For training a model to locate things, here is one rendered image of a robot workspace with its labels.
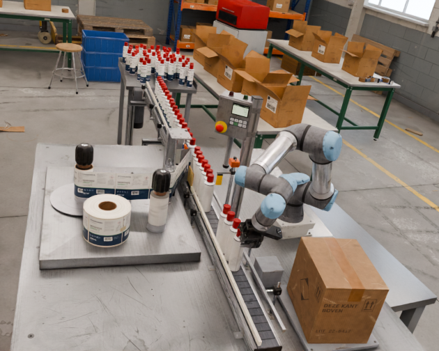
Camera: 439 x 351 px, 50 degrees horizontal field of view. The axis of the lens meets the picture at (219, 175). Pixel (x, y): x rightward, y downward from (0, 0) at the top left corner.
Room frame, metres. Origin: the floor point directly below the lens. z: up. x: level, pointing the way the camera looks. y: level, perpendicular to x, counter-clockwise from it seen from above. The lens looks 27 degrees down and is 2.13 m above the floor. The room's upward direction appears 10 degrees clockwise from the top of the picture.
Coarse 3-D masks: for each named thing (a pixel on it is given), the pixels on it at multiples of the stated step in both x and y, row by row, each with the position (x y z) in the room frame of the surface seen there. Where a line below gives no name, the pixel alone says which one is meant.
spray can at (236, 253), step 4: (236, 236) 1.60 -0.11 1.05; (236, 240) 1.58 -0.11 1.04; (232, 244) 1.60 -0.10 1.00; (236, 244) 1.58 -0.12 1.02; (232, 248) 1.59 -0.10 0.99; (236, 248) 1.58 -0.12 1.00; (240, 248) 1.58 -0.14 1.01; (232, 252) 1.59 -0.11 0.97; (236, 252) 1.58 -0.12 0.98; (240, 252) 1.58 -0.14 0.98; (232, 256) 1.58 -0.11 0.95; (236, 256) 1.58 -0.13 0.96; (240, 256) 1.59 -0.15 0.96; (232, 260) 1.58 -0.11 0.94; (236, 260) 1.58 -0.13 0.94; (240, 260) 1.59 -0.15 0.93; (228, 264) 1.60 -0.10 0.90; (232, 264) 1.58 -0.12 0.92; (236, 264) 1.58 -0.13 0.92; (232, 268) 1.58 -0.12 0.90; (236, 268) 1.58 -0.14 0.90
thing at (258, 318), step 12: (216, 216) 1.99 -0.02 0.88; (216, 228) 1.88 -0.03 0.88; (216, 252) 1.70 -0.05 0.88; (240, 276) 1.56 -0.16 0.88; (240, 288) 1.48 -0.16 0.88; (252, 300) 1.43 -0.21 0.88; (252, 312) 1.36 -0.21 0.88; (264, 324) 1.31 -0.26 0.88; (252, 336) 1.24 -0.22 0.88; (264, 336) 1.25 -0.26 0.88; (264, 348) 1.19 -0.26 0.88
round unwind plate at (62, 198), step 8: (72, 184) 2.04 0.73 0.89; (56, 192) 1.93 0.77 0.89; (64, 192) 1.95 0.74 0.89; (72, 192) 1.96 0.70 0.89; (56, 200) 1.87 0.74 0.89; (64, 200) 1.88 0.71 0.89; (72, 200) 1.89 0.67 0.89; (56, 208) 1.80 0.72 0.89; (64, 208) 1.81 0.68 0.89; (72, 208) 1.82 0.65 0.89; (80, 208) 1.83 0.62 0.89
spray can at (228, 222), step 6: (228, 216) 1.70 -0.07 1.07; (234, 216) 1.71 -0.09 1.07; (228, 222) 1.69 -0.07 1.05; (222, 228) 1.71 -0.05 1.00; (228, 228) 1.69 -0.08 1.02; (222, 234) 1.70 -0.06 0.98; (228, 234) 1.69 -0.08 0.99; (222, 240) 1.69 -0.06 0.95; (222, 246) 1.69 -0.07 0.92; (222, 252) 1.69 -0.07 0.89
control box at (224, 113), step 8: (224, 96) 2.08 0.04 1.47; (240, 96) 2.11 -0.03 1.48; (248, 96) 2.13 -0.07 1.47; (224, 104) 2.07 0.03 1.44; (232, 104) 2.06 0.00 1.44; (248, 104) 2.04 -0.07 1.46; (224, 112) 2.07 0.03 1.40; (216, 120) 2.08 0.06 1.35; (224, 120) 2.07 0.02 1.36; (248, 120) 2.04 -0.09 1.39; (224, 128) 2.06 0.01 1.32; (232, 128) 2.06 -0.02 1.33; (240, 128) 2.05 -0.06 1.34; (232, 136) 2.06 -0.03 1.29; (240, 136) 2.04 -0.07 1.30
